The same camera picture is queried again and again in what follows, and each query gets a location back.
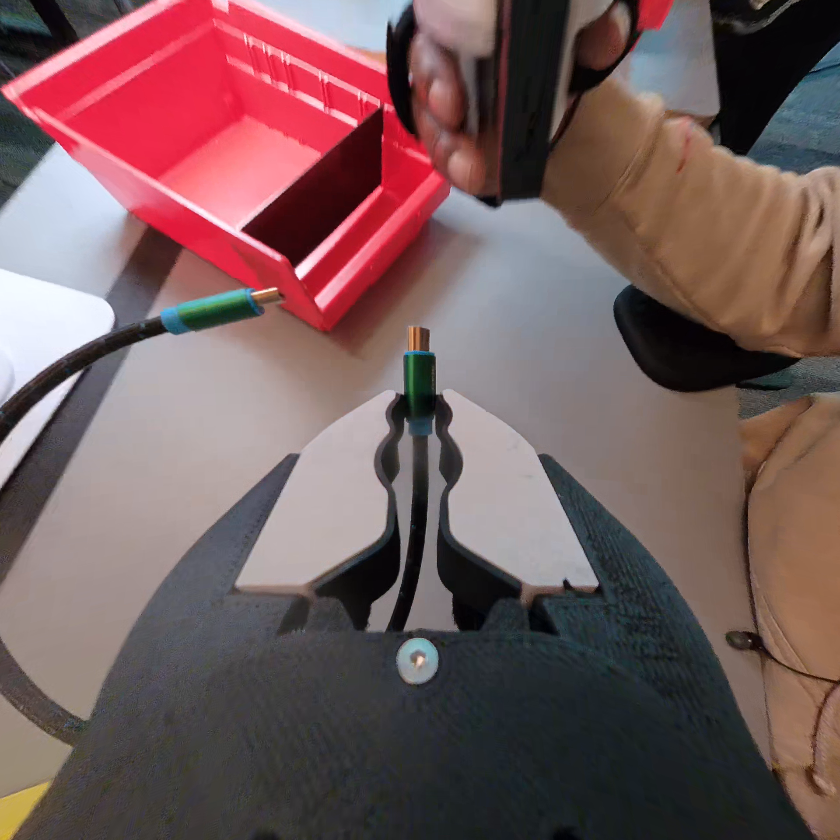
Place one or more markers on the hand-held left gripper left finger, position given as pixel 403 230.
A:
pixel 334 512

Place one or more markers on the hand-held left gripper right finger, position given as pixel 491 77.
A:
pixel 512 518

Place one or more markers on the red plastic bin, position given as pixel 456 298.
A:
pixel 131 144

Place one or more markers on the person's right forearm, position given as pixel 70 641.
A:
pixel 709 229

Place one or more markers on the black chair armrest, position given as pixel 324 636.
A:
pixel 682 354

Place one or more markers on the black bin divider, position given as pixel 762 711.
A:
pixel 315 197

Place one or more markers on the black clip microphone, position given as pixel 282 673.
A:
pixel 740 640

